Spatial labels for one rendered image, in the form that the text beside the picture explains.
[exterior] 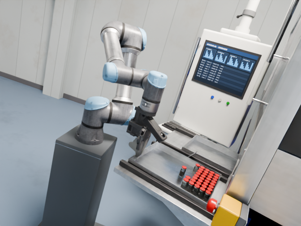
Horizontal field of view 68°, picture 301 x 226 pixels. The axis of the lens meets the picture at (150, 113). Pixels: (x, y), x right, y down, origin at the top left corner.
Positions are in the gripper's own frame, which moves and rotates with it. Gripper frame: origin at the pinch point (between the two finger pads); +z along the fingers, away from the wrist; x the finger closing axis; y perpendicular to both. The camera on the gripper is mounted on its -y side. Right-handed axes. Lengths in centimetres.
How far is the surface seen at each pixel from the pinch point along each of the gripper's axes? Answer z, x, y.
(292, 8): -73, -33, -31
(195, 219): 4.6, 11.0, -31.2
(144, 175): 1.7, 8.1, -7.9
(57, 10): -44, -176, 270
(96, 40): -19, -209, 216
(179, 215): 13.6, 2.5, -24.9
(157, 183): 1.8, 8.1, -13.9
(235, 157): 3, -54, -36
